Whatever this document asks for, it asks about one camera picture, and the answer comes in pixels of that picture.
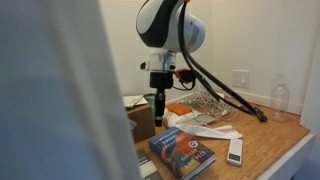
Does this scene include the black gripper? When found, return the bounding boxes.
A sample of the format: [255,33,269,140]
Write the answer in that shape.
[149,72,173,127]

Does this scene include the colourful hardcover book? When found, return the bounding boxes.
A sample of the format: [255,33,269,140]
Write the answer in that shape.
[148,127,215,180]

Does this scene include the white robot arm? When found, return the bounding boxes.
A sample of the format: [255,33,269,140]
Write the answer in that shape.
[136,0,205,127]

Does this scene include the orange notebook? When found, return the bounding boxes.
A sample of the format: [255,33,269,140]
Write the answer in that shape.
[166,103,191,116]

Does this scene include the white papers on box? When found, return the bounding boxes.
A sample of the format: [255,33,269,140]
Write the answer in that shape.
[123,95,147,108]

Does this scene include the brown cardboard box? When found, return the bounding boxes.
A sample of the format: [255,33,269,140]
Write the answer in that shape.
[127,104,155,143]

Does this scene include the white folded cloth bag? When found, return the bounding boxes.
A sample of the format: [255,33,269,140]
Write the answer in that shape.
[163,109,243,139]

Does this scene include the white remote control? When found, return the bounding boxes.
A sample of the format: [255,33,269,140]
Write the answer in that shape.
[227,139,243,166]

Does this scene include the clear plastic bottle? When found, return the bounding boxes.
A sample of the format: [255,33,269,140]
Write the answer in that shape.
[270,73,290,122]

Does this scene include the tangle of white cables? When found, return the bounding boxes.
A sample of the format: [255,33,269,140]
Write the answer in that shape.
[186,85,239,123]

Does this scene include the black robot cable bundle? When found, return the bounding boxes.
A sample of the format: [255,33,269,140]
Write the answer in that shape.
[171,0,269,123]

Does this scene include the white wall outlet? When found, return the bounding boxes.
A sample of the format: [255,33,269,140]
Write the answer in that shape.
[232,70,250,88]

